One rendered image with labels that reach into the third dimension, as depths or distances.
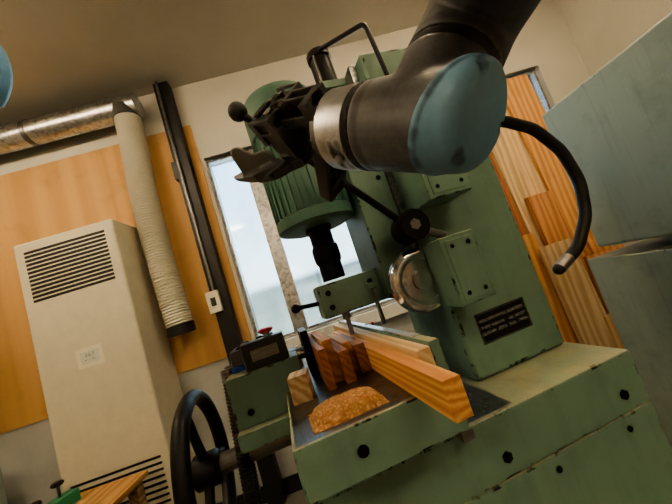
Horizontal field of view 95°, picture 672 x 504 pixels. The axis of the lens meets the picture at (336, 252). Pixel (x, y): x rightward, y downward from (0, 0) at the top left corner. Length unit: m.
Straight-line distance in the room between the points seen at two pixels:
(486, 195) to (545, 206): 1.58
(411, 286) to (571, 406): 0.31
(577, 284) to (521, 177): 0.74
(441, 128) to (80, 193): 2.47
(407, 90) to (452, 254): 0.33
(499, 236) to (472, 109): 0.48
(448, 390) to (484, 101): 0.25
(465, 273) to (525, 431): 0.25
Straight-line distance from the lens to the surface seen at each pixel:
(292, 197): 0.63
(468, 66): 0.28
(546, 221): 2.28
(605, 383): 0.71
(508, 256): 0.74
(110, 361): 2.04
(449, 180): 0.60
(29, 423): 2.71
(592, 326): 2.20
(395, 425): 0.42
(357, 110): 0.31
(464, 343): 0.67
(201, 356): 2.15
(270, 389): 0.62
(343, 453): 0.41
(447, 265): 0.55
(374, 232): 0.65
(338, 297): 0.65
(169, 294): 2.01
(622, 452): 0.75
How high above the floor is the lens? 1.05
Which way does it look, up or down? 6 degrees up
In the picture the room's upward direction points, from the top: 18 degrees counter-clockwise
